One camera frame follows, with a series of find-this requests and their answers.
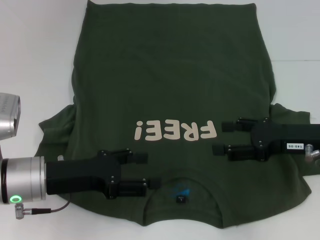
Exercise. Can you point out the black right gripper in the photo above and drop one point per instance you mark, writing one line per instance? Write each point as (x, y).
(275, 136)

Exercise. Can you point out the small silver connector stub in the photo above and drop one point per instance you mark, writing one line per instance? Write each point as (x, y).
(60, 157)

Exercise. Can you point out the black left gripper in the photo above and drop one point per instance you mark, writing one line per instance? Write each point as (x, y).
(80, 172)

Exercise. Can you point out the dark green FREE t-shirt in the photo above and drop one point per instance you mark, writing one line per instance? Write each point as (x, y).
(160, 75)

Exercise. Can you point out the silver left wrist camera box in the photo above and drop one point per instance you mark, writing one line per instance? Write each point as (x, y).
(10, 112)

